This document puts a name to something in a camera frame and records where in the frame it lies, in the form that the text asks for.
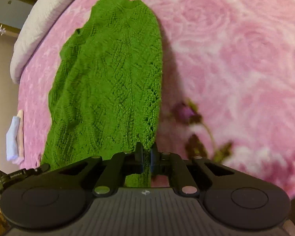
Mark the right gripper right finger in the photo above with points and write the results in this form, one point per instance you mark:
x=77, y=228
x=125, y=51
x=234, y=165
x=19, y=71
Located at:
x=173, y=166

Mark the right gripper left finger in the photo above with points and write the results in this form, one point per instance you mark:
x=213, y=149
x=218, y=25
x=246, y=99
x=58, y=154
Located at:
x=117, y=169

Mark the green knitted vest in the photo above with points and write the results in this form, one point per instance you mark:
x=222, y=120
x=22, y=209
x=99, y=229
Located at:
x=106, y=94

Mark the light blue folded garment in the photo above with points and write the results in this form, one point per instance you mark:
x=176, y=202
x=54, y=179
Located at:
x=11, y=142

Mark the pale pink folded garment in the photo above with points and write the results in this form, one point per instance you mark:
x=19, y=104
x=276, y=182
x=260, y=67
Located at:
x=20, y=139

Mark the pink floral bed blanket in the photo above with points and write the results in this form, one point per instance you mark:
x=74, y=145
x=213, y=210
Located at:
x=229, y=73

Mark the grey ribbed duvet roll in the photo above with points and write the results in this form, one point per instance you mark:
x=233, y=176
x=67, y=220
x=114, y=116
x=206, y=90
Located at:
x=38, y=23

